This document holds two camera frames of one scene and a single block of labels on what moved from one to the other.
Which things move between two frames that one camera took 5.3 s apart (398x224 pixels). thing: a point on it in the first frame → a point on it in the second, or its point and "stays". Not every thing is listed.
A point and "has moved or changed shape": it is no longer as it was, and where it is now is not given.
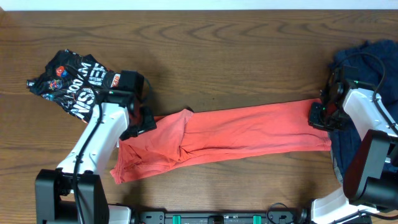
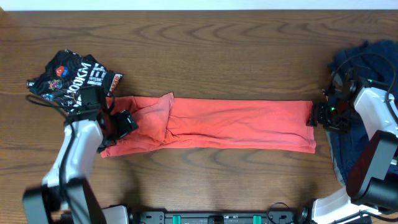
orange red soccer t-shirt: [185, 138] has moved or changed shape
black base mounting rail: [270, 217] stays
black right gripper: [314, 120] stays
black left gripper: [142, 123] → [125, 123]
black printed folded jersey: [75, 82] stays
